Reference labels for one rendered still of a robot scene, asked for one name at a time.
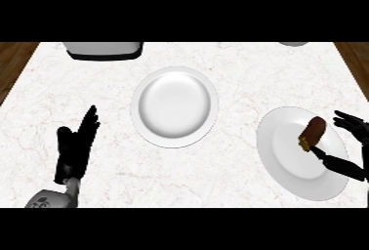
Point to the white deep plate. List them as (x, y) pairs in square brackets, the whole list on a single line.
[(174, 107)]

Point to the brown sweet potato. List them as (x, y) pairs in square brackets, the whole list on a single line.
[(313, 133)]

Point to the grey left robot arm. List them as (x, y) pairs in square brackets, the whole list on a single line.
[(54, 199)]

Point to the pale grey appliance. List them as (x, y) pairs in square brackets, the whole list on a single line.
[(103, 50)]

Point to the pale grey round object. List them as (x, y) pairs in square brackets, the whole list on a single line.
[(292, 44)]

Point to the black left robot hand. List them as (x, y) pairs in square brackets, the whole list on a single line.
[(72, 153)]

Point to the white flat plate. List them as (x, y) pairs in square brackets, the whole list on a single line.
[(296, 159)]

